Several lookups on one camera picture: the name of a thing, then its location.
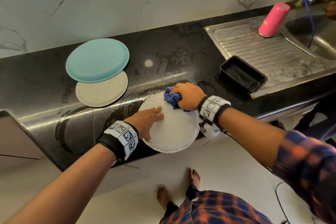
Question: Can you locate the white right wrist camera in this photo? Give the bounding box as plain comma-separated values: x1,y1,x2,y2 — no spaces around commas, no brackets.
199,121,224,139

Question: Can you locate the brown lower drawer unit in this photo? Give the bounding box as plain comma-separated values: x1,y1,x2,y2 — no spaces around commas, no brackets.
0,111,45,172

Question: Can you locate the person's left forearm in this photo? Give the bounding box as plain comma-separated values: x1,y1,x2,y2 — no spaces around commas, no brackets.
5,143,117,224

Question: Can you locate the person's right forearm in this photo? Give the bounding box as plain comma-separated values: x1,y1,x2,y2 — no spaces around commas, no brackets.
218,107,289,168

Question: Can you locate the black floor cable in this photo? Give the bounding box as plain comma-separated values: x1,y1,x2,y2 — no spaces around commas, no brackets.
274,181,295,224

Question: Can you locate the blue orange plaid shirt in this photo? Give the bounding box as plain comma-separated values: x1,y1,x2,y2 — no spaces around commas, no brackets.
159,129,336,224

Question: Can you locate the teal plate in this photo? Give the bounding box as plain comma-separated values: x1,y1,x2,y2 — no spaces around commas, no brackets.
65,38,130,84

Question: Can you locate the blue striped cloth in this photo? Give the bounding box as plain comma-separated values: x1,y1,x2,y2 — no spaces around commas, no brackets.
163,87,183,111

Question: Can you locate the person's right hand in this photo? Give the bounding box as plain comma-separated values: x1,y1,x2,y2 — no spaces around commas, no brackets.
170,82,208,112

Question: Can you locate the person's left foot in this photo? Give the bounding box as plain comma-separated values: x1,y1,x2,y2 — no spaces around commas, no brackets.
156,184,173,210

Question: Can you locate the person's left hand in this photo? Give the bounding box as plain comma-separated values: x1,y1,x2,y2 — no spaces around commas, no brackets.
124,106,166,143

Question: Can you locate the left wrist marker band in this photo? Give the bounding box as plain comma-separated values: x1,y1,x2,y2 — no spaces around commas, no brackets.
97,120,140,161

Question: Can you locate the black plastic tray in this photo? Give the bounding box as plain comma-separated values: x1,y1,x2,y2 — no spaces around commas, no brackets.
219,55,268,95

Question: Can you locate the red bear cup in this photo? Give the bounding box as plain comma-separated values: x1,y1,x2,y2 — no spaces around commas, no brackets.
257,3,292,39

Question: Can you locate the person's right foot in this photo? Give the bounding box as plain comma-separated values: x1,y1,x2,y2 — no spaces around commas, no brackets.
188,168,202,189

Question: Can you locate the speckled white plate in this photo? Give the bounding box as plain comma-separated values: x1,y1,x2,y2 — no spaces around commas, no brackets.
138,91,201,154
75,70,129,109

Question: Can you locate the blue hose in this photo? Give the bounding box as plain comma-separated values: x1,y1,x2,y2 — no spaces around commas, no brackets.
303,0,336,49

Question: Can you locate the steel sink drainboard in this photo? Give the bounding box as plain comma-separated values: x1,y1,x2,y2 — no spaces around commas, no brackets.
204,2,336,99

